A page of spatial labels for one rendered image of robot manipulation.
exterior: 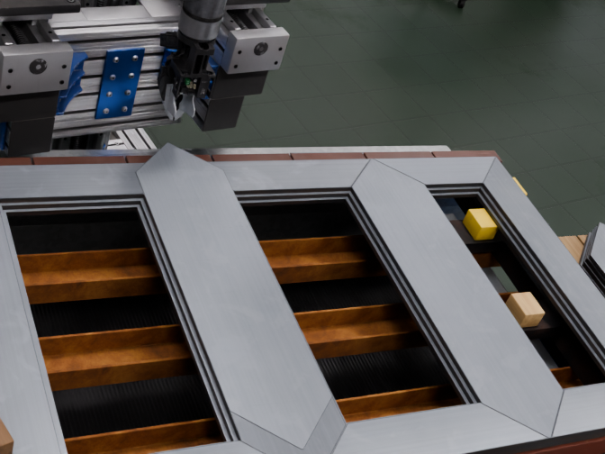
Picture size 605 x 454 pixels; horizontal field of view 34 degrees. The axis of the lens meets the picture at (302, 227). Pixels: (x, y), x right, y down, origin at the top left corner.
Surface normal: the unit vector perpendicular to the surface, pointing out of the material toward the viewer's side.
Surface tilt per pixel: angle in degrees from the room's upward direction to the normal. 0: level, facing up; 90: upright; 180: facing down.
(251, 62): 90
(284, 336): 0
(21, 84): 90
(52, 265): 90
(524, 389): 0
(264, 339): 0
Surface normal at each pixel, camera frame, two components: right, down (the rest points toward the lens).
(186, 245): 0.28, -0.73
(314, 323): 0.36, 0.68
